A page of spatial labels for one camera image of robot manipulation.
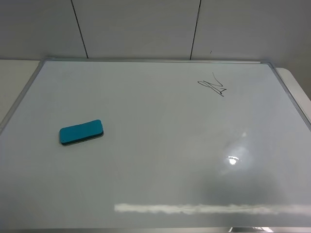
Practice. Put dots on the black marker scribble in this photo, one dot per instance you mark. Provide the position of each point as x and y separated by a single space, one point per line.
216 86

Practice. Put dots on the teal whiteboard eraser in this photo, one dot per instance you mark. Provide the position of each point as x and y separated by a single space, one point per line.
81 132

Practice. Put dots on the white framed whiteboard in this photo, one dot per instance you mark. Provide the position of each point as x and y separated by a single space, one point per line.
174 153

